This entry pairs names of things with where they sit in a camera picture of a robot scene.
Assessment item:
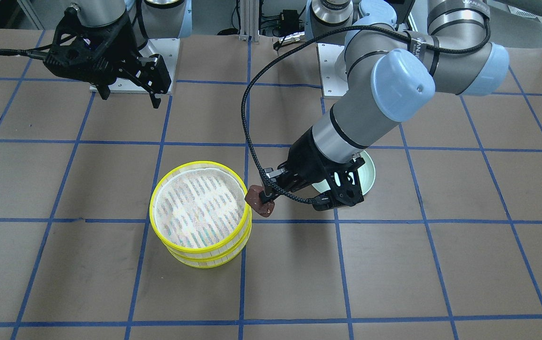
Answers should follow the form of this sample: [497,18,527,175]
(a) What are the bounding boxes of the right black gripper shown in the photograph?
[43,7,163,109]

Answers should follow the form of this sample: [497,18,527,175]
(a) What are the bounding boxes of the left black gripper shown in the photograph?
[260,129,364,211]

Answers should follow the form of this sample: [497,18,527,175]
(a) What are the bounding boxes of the brown steamed bun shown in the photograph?
[245,185,275,218]

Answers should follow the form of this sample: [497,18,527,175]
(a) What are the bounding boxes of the yellow steamer layer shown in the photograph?
[166,221,252,269]
[148,161,252,255]

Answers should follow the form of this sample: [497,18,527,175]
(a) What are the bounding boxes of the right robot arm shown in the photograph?
[43,0,193,108]

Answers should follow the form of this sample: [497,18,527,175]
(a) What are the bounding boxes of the light green plate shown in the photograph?
[312,151,375,196]

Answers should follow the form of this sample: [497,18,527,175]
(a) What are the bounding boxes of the black power brick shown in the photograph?
[278,9,300,36]

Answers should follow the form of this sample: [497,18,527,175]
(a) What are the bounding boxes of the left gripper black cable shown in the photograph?
[241,19,491,204]

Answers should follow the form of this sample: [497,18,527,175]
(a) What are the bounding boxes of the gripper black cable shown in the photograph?
[241,19,491,204]
[0,49,49,60]

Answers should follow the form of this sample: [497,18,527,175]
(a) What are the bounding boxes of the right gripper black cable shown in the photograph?
[0,49,49,60]

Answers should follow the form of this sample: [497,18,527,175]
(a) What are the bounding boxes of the aluminium frame post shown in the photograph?
[238,0,260,44]

